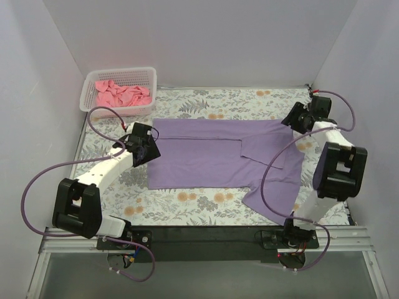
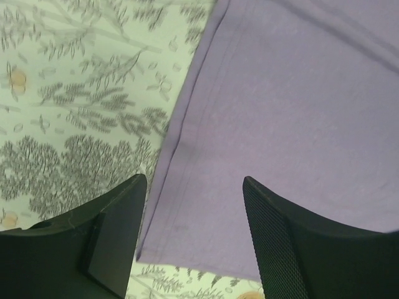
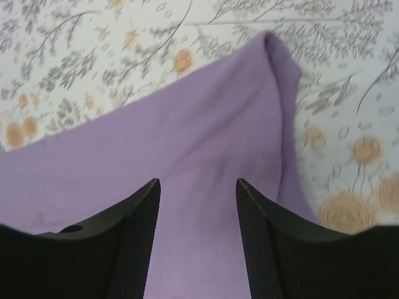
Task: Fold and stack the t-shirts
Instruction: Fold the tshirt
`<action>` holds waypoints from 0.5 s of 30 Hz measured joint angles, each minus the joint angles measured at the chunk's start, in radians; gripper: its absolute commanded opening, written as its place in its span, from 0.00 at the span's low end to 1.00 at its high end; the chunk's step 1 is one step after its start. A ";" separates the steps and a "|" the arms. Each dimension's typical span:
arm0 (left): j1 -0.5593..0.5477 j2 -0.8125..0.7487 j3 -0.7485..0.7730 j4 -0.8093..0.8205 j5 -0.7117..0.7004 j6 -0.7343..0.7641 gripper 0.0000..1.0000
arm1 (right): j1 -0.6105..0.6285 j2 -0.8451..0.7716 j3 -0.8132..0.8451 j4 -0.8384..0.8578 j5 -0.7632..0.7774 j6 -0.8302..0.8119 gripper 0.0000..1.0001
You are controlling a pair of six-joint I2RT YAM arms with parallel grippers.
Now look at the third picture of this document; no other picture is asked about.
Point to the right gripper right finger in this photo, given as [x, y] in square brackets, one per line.
[288, 256]

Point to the purple t shirt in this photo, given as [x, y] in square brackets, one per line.
[231, 119]

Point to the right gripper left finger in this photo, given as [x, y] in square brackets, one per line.
[104, 256]

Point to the floral table mat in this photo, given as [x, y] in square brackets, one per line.
[66, 63]

